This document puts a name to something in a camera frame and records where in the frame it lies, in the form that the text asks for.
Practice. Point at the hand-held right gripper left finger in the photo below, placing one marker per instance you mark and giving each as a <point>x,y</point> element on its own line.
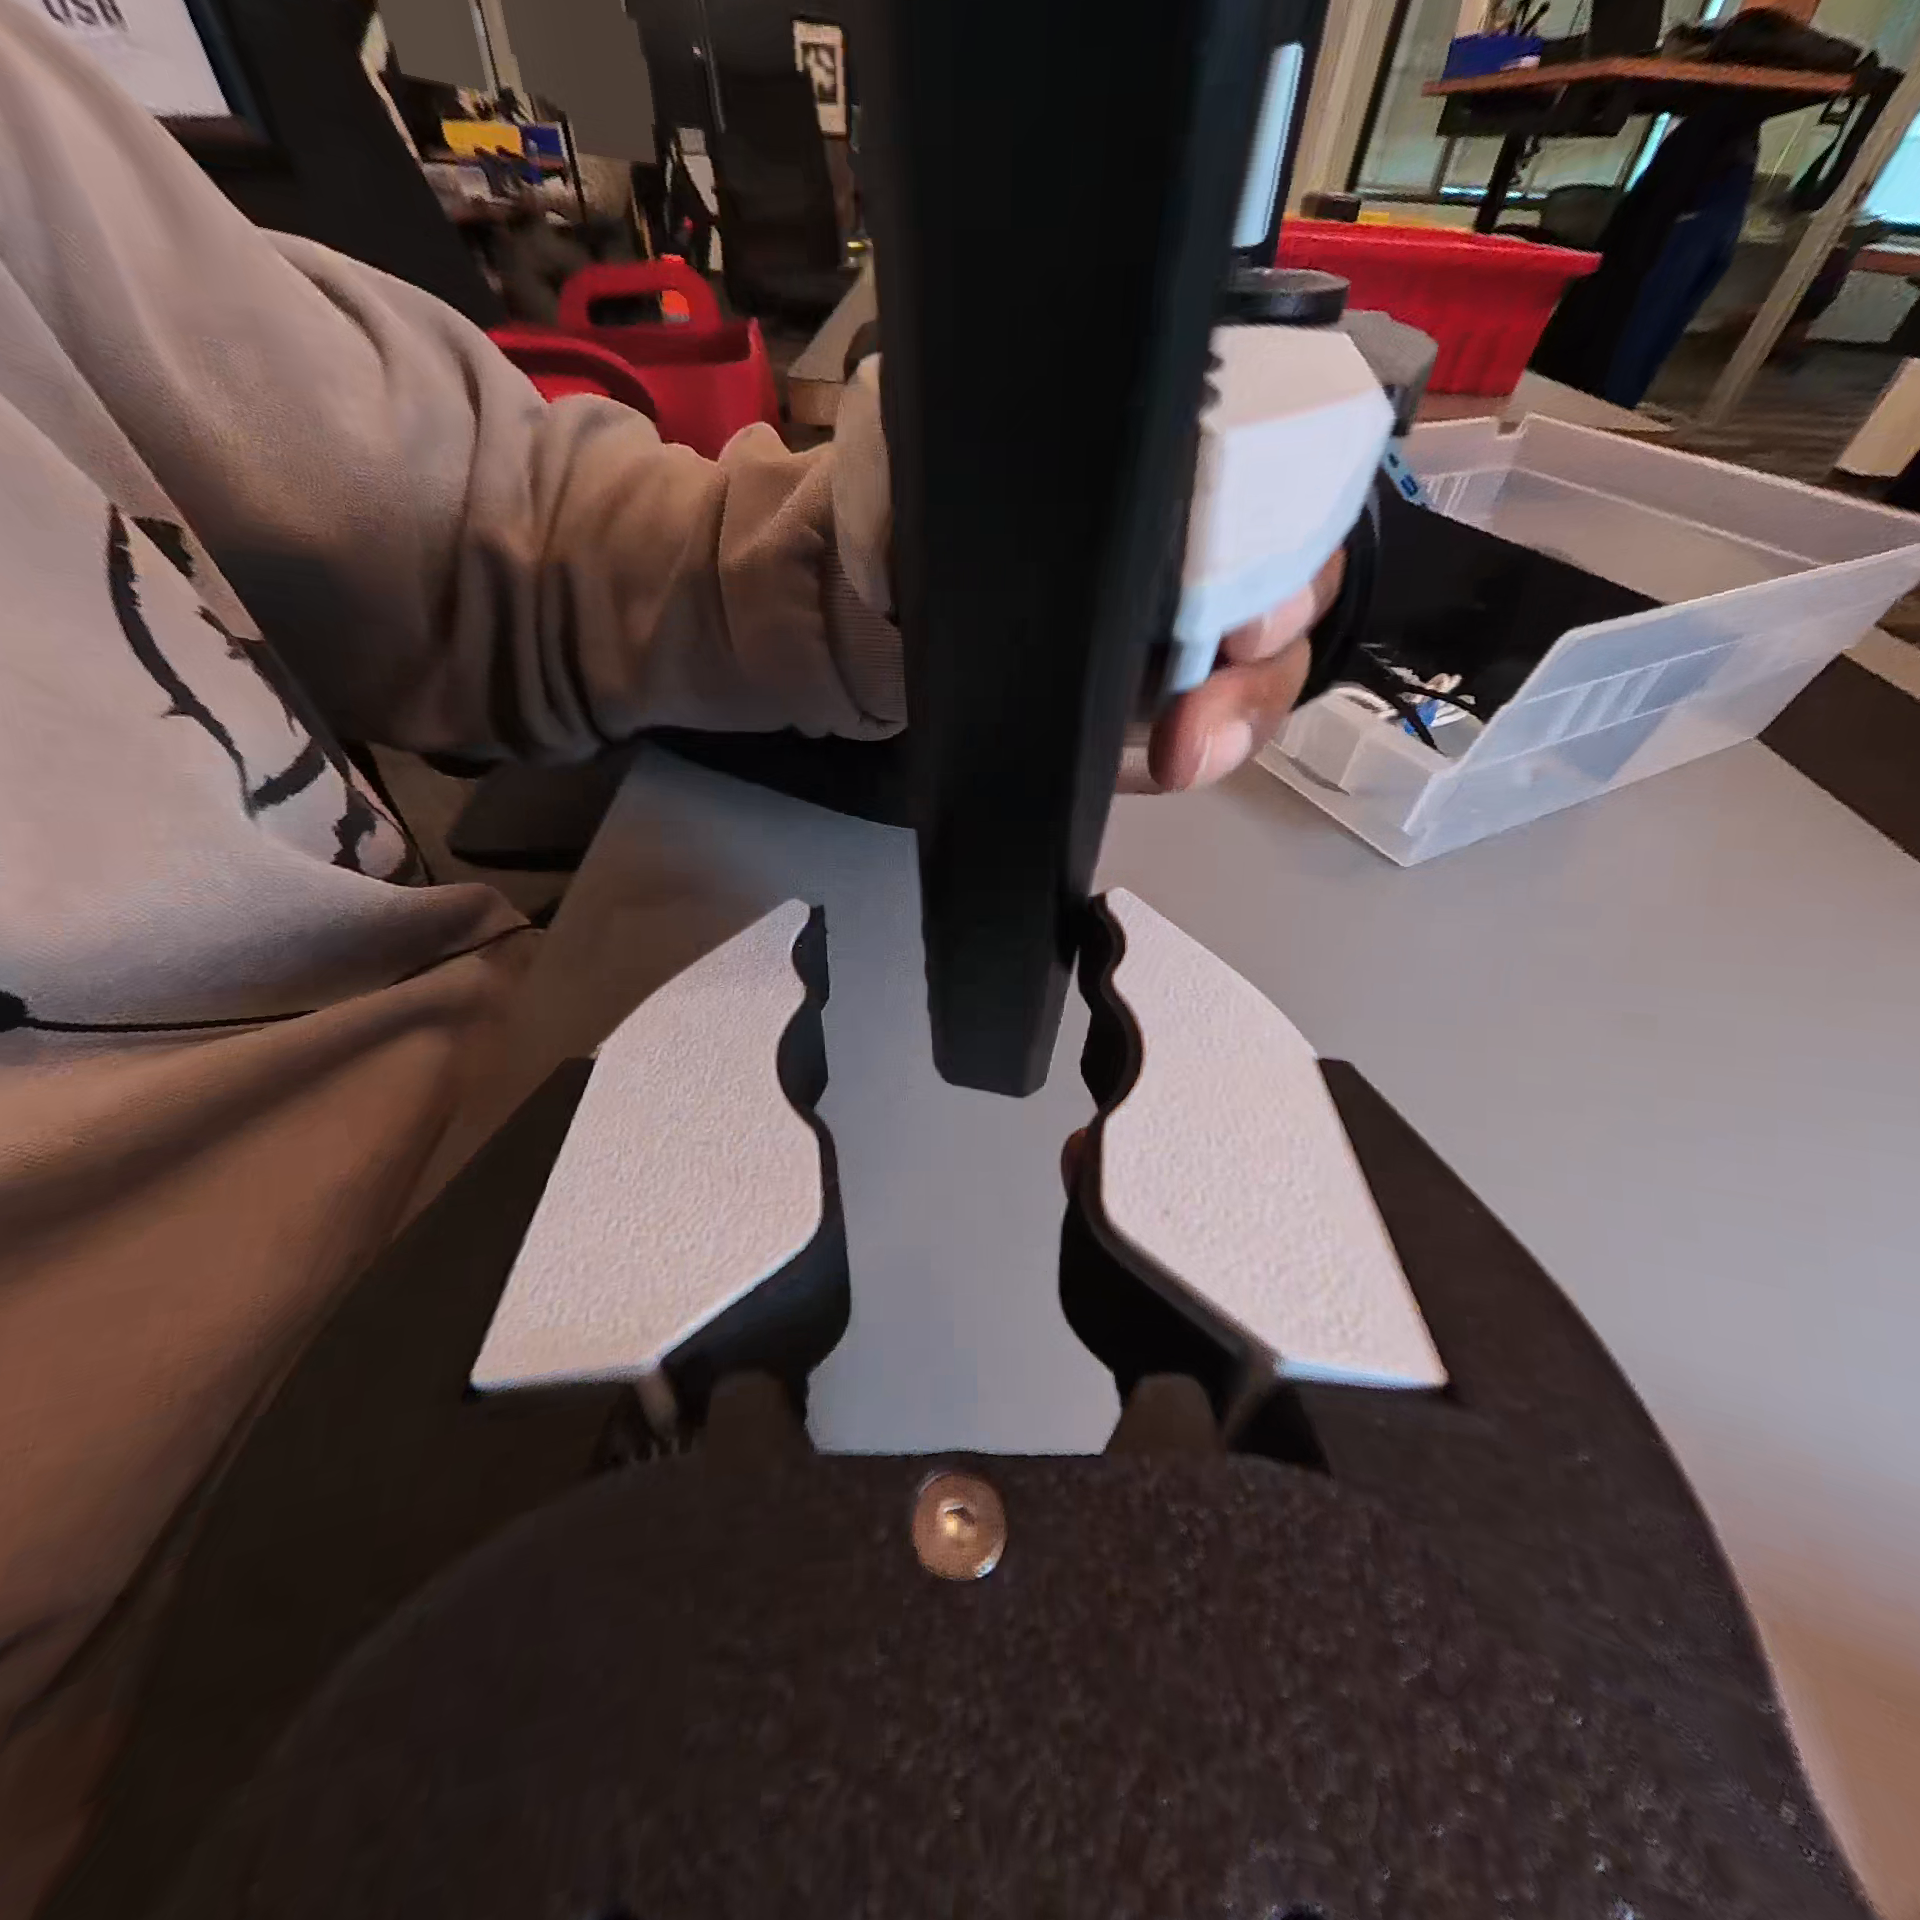
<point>674,1184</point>

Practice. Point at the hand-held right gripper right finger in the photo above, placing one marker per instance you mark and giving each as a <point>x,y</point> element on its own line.
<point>1260,1184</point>

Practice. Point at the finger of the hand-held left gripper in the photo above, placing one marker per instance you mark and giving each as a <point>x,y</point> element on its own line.
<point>1283,464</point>

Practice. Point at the black usb hub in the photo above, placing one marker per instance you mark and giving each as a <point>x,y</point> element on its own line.
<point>1004,601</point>

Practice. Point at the clear plastic bin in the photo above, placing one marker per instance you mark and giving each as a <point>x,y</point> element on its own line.
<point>1650,704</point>

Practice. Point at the person's left forearm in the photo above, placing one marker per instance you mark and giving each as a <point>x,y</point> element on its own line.
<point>601,525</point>

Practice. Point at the person's left hand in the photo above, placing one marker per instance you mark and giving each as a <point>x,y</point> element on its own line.
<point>1215,729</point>

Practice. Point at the red plastic bin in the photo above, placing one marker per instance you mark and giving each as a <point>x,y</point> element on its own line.
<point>1471,301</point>

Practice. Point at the black divider panel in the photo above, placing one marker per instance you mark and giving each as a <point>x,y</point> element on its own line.
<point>1501,601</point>

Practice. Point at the blue jacket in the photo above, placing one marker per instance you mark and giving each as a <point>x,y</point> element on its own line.
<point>1665,254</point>

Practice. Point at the blue storage bin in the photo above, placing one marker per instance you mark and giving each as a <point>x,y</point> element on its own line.
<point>1492,55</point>

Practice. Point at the wooden standing desk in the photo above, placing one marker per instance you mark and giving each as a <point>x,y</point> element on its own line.
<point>1620,75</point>

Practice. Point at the person in beige sweatshirt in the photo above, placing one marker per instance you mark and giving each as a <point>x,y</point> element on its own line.
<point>181,1125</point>

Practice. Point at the red plastic tote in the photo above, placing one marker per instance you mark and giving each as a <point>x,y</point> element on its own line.
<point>691,374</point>

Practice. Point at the black framed marker sign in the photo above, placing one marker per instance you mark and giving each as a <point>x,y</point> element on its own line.
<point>121,61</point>

